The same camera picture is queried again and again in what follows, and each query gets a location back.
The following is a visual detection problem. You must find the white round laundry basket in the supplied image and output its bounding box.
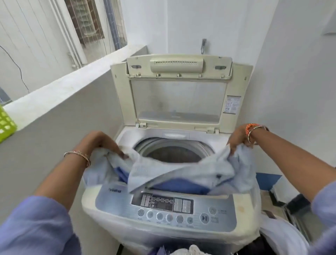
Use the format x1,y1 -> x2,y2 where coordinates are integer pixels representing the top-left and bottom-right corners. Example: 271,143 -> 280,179
258,213 -> 310,255

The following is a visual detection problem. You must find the person's right forearm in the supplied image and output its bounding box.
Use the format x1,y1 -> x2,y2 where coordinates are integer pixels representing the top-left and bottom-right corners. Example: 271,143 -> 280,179
252,127 -> 336,203

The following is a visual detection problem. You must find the black clothes garment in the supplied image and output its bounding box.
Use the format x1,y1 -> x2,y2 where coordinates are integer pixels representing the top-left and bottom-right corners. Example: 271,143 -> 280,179
241,235 -> 276,255

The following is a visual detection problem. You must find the white paper wall notice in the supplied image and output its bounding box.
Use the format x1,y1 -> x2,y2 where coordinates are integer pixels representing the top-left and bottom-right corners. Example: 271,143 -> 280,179
321,10 -> 336,36

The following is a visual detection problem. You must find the lavender blue tunic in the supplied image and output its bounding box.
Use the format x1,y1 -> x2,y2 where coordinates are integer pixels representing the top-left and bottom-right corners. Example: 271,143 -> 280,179
0,181 -> 336,255

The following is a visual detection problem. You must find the person's right hand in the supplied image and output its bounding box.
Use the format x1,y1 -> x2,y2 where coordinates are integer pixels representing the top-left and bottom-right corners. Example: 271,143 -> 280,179
227,124 -> 255,156

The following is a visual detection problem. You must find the thin black wire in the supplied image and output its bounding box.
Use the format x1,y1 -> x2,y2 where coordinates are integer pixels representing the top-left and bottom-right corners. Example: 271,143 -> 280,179
0,44 -> 30,94

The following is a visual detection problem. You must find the window with metal grille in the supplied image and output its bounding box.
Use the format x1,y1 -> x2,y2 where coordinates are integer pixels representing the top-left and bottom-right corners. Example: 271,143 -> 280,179
48,0 -> 128,69

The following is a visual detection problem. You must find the thin beaded bangle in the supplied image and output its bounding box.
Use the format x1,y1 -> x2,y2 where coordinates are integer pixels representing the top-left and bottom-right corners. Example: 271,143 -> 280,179
247,125 -> 269,145
63,150 -> 91,168

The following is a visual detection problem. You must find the person's left hand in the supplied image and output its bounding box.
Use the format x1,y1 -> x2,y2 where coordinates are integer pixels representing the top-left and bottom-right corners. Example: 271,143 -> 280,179
78,131 -> 129,160

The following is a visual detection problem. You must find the light blue shirt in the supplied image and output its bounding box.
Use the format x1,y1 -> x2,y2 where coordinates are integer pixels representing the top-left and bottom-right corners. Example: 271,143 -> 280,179
83,143 -> 259,196

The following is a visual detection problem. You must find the orange braided bracelet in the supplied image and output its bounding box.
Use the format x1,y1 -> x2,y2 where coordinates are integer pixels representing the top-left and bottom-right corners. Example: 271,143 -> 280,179
245,123 -> 260,144

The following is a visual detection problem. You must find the white instruction sticker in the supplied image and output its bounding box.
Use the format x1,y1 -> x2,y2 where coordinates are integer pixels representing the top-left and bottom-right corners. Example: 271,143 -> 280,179
223,95 -> 241,115

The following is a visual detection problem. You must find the white fringed scarf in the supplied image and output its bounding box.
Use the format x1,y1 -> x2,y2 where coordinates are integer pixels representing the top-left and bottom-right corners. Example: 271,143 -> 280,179
170,244 -> 210,255

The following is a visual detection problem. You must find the cream and blue washing machine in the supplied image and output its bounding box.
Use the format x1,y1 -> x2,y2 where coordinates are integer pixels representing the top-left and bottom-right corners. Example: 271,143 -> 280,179
81,54 -> 263,255

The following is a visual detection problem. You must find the black framed glass door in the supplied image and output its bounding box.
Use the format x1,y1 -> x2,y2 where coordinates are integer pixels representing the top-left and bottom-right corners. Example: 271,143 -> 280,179
270,181 -> 336,242

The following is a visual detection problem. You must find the green plastic basket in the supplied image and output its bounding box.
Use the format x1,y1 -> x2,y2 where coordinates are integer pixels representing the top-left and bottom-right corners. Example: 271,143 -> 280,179
0,105 -> 17,144

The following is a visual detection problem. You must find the person's left forearm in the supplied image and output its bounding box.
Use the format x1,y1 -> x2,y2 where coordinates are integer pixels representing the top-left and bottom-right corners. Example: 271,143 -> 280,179
34,147 -> 91,212

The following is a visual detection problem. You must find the washing machine lid with window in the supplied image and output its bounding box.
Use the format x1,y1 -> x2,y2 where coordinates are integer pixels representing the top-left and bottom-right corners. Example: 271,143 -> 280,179
110,54 -> 254,135

